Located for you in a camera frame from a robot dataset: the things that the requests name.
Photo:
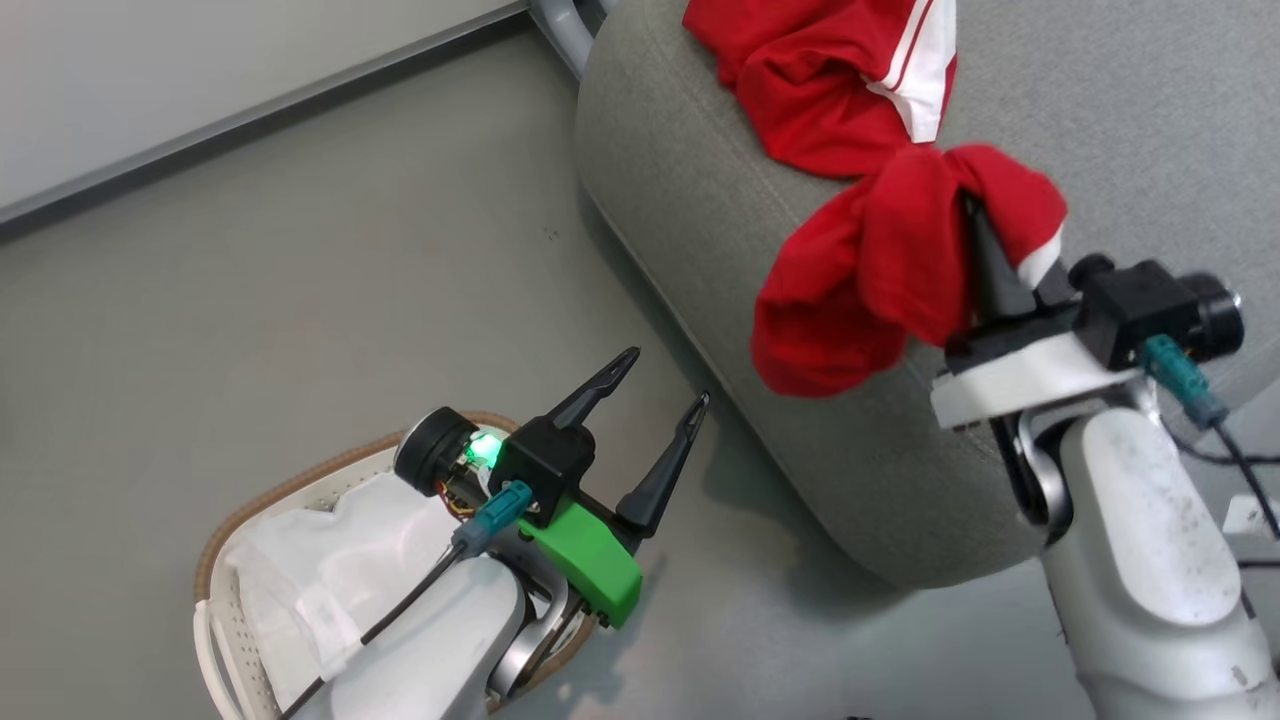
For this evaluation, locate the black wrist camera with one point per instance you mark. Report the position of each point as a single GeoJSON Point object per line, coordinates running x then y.
{"type": "Point", "coordinates": [540, 455]}
{"type": "Point", "coordinates": [1140, 305]}

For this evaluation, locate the grey partition bottom rail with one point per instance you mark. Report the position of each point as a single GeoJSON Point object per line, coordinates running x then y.
{"type": "Point", "coordinates": [250, 115]}

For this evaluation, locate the grey partition post feet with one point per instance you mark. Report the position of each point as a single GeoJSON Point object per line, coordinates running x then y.
{"type": "Point", "coordinates": [570, 30]}

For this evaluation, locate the white garment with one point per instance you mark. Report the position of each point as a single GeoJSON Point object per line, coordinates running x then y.
{"type": "Point", "coordinates": [330, 570]}

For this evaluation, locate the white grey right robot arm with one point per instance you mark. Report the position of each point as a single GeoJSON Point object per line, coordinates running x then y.
{"type": "Point", "coordinates": [1150, 560]}

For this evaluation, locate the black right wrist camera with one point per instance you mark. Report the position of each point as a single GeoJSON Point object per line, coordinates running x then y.
{"type": "Point", "coordinates": [1140, 305]}

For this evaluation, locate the grey fabric sofa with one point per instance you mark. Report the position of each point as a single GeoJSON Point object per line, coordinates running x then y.
{"type": "Point", "coordinates": [700, 250]}

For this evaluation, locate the white laundry basket brown rim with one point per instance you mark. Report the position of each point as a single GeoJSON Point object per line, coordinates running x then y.
{"type": "Point", "coordinates": [230, 640]}

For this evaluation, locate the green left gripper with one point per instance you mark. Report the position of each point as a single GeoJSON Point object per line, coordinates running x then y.
{"type": "Point", "coordinates": [590, 560]}

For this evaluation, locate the red sports shirt white stripes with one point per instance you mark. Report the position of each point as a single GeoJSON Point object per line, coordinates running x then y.
{"type": "Point", "coordinates": [870, 270]}

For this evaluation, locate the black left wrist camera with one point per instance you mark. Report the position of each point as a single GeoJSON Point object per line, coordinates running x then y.
{"type": "Point", "coordinates": [540, 455]}

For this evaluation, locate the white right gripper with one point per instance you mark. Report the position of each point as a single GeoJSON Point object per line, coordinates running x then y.
{"type": "Point", "coordinates": [1030, 380]}

